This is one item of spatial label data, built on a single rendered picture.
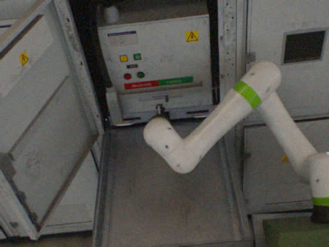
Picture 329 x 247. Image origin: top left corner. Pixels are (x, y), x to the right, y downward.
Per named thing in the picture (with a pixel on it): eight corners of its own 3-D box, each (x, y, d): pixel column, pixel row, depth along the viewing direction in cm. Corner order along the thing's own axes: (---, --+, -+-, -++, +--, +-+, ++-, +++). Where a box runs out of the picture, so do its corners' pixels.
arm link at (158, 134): (158, 115, 146) (136, 136, 148) (183, 141, 148) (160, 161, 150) (160, 108, 159) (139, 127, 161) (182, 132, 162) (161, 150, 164)
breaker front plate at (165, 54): (212, 107, 205) (208, 17, 171) (114, 118, 207) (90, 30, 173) (211, 106, 206) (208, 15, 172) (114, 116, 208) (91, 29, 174)
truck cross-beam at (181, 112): (218, 114, 208) (218, 104, 204) (110, 126, 210) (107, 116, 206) (217, 107, 211) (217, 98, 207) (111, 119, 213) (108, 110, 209)
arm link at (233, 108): (227, 89, 161) (235, 87, 150) (247, 111, 163) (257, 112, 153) (159, 155, 160) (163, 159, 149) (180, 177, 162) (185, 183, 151)
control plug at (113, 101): (123, 124, 196) (116, 94, 184) (113, 125, 197) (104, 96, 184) (124, 113, 202) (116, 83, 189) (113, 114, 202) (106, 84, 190)
